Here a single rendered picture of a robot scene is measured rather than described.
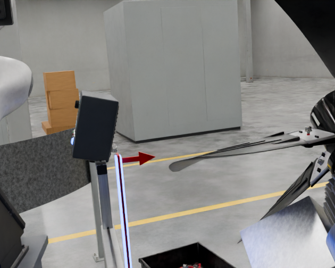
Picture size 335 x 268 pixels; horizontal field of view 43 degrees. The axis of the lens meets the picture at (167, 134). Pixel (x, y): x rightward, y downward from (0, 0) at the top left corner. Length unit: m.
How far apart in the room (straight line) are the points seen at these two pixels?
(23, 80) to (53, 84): 7.64
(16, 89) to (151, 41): 5.94
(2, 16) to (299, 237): 0.60
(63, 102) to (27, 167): 6.32
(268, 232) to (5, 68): 0.74
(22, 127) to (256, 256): 4.34
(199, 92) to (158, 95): 0.73
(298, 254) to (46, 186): 2.03
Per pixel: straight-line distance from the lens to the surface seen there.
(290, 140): 0.77
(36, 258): 1.03
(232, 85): 7.59
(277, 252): 0.81
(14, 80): 1.13
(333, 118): 0.84
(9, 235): 0.97
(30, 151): 2.55
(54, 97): 8.80
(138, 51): 6.93
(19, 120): 4.99
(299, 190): 0.92
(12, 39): 4.97
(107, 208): 1.29
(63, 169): 2.73
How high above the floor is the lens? 1.34
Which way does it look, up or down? 10 degrees down
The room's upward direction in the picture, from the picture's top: 4 degrees counter-clockwise
